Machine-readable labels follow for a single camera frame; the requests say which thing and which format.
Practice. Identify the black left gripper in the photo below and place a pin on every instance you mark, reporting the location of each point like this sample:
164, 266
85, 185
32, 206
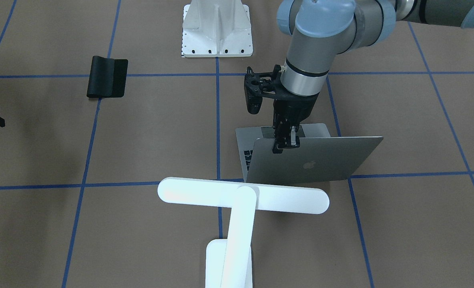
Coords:
294, 107

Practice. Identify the grey laptop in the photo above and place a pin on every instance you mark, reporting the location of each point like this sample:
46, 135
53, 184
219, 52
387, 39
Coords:
319, 158

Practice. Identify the black mouse pad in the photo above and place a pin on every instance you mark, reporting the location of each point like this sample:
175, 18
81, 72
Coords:
107, 77

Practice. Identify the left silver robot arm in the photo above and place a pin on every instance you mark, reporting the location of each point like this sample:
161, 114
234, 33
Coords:
322, 29

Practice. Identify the white desk lamp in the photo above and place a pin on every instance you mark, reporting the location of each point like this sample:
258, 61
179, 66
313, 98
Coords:
228, 262

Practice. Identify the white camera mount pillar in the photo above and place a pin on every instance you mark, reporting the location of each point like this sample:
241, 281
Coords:
216, 28

